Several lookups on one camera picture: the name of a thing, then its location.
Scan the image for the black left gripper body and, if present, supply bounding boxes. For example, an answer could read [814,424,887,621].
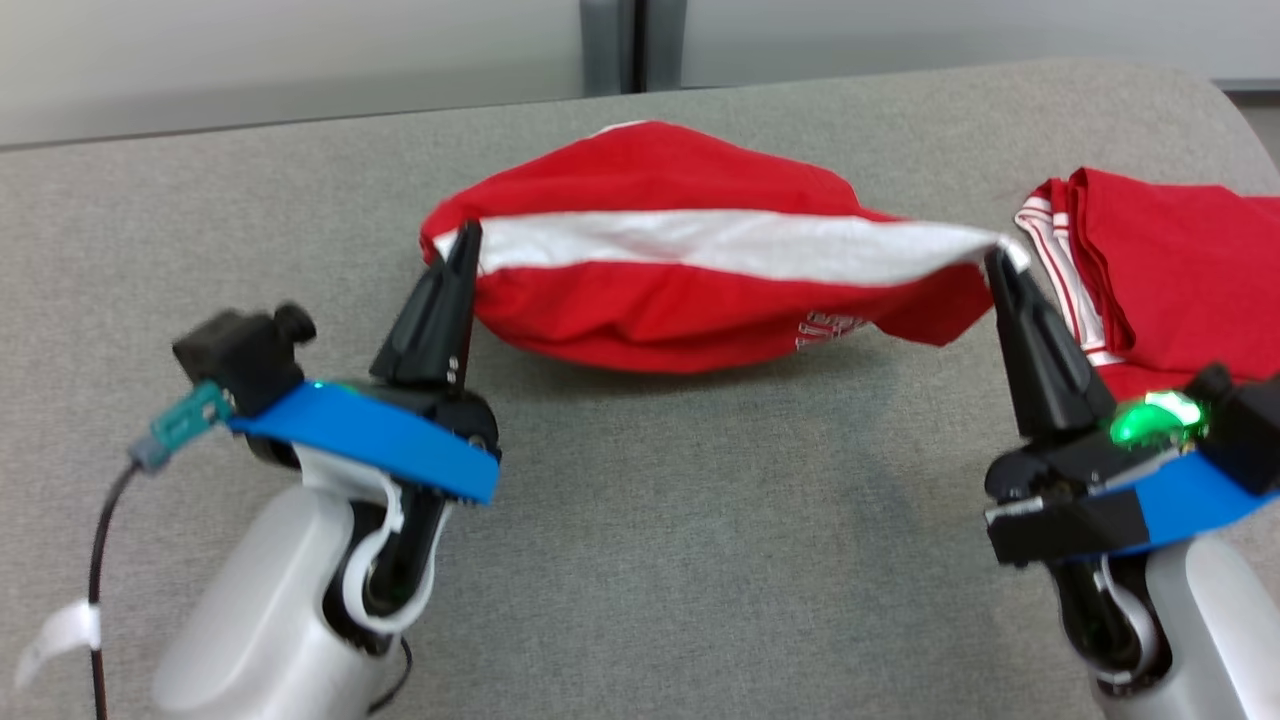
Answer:
[350,378,501,466]

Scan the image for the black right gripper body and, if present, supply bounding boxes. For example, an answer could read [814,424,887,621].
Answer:
[985,390,1206,569]

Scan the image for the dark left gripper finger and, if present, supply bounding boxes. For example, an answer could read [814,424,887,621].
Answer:
[372,222,473,384]
[442,225,483,387]

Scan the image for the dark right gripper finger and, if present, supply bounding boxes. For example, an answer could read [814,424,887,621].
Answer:
[995,250,1116,434]
[985,250,1051,439]

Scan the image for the red white basketball jersey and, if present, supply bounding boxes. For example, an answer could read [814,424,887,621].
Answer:
[1014,167,1280,403]

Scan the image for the red white basketball shorts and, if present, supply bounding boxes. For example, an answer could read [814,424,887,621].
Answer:
[419,120,1033,376]

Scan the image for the grey fabric upholstered surface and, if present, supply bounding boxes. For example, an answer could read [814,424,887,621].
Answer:
[0,55,1280,720]

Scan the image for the blue right camera mount plate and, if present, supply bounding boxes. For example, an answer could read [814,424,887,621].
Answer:
[1085,450,1280,561]

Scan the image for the teal left camera cable plug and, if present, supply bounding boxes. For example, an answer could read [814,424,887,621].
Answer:
[128,380,234,473]

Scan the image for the grey metal partition post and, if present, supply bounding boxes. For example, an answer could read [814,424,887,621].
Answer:
[579,0,690,97]

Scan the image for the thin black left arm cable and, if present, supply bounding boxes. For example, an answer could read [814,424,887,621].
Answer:
[87,458,143,720]

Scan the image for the white cable tag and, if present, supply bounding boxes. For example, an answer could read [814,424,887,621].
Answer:
[14,598,103,693]

